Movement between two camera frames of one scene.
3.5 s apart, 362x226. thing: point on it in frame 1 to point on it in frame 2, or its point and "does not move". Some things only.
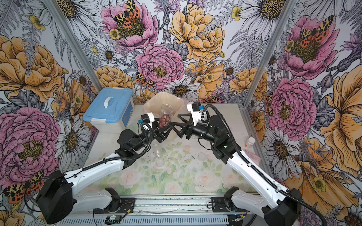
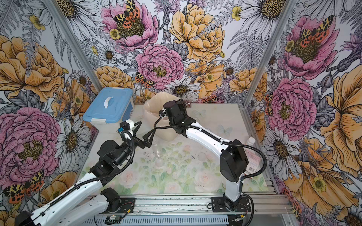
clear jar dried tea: x=158 y=151 does not move
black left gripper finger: x=165 y=131 to x=149 y=143
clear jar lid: x=160 y=162 does not move
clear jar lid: x=201 y=157 does not move
